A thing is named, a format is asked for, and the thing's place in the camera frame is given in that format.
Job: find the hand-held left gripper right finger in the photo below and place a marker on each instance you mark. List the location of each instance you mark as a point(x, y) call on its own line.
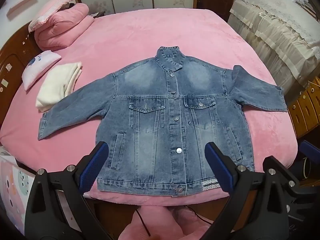
point(217, 165)

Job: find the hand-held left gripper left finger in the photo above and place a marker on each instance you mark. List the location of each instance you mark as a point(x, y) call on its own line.
point(93, 166)

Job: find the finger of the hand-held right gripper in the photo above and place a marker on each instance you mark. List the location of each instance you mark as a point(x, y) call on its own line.
point(303, 191)

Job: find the blue denim jacket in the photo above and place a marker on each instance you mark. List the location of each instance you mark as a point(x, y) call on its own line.
point(150, 120)

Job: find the dark blue round container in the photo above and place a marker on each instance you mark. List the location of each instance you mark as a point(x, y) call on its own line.
point(310, 165)

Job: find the wooden drawer cabinet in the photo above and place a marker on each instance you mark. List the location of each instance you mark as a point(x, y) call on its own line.
point(305, 110)

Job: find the colourful printed cloth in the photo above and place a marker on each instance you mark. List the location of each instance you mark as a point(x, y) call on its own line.
point(15, 187)

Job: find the white folded cloth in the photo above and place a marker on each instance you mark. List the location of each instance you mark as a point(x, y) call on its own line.
point(55, 87)

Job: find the small white printed pillow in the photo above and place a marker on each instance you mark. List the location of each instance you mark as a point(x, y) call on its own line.
point(37, 67)

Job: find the wooden headboard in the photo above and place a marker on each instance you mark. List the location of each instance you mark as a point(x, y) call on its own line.
point(12, 62)

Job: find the pink folded quilt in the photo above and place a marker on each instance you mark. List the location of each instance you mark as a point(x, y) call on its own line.
point(62, 30)

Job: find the cream lace-covered furniture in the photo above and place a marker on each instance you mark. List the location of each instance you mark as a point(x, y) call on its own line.
point(275, 30)

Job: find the pink bed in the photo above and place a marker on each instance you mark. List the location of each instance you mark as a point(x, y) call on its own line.
point(150, 30)

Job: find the pink lace-trimmed pillow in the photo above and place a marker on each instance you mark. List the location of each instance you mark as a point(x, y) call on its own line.
point(50, 7)

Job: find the pink wall shelf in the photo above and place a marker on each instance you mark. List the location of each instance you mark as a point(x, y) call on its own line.
point(22, 5)

